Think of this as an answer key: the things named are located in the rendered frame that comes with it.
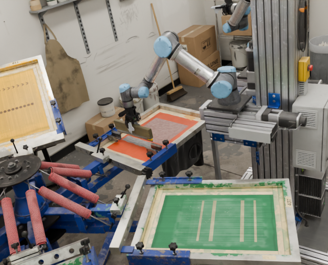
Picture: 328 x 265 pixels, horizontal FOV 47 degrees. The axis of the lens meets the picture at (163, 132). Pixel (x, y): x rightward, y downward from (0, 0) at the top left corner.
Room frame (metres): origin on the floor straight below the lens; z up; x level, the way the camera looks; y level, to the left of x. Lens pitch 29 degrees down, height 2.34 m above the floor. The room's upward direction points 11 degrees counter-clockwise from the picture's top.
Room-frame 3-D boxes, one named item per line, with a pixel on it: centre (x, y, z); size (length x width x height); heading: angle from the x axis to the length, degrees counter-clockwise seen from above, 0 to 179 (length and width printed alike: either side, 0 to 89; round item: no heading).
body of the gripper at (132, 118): (2.36, 0.19, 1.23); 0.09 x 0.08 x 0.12; 44
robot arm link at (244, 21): (2.89, -0.75, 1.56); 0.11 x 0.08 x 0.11; 116
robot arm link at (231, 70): (2.21, -0.45, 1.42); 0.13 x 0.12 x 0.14; 155
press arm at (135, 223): (1.61, 0.24, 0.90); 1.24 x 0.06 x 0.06; 74
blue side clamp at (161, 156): (2.15, 0.06, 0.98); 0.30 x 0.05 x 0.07; 134
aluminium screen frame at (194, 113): (2.51, 0.08, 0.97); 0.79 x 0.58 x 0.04; 134
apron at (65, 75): (4.30, 1.03, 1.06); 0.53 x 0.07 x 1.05; 134
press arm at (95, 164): (2.13, 0.48, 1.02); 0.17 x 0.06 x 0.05; 134
